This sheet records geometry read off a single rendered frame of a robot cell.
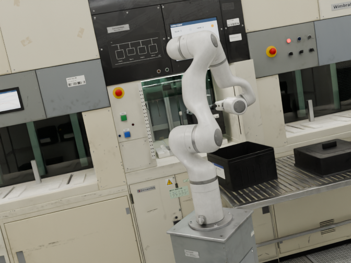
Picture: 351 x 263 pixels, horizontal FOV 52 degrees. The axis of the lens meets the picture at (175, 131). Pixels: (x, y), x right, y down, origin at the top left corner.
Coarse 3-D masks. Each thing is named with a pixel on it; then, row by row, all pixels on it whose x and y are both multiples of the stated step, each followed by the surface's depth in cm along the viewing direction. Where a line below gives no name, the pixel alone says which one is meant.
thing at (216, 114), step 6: (210, 108) 259; (186, 114) 255; (192, 114) 237; (216, 114) 240; (222, 114) 240; (192, 120) 238; (216, 120) 240; (222, 120) 241; (222, 126) 242; (222, 132) 242
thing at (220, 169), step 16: (240, 144) 211; (256, 144) 203; (208, 160) 203; (224, 160) 183; (240, 160) 181; (256, 160) 184; (272, 160) 187; (224, 176) 187; (240, 176) 182; (256, 176) 185; (272, 176) 188
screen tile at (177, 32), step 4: (180, 28) 209; (184, 28) 209; (188, 28) 209; (192, 28) 210; (176, 32) 209; (180, 32) 209; (184, 32) 209; (188, 32) 210; (192, 32) 210; (176, 36) 209
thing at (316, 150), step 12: (312, 144) 206; (324, 144) 192; (336, 144) 193; (348, 144) 193; (300, 156) 197; (312, 156) 185; (324, 156) 180; (336, 156) 179; (348, 156) 180; (312, 168) 187; (324, 168) 178; (336, 168) 179; (348, 168) 181
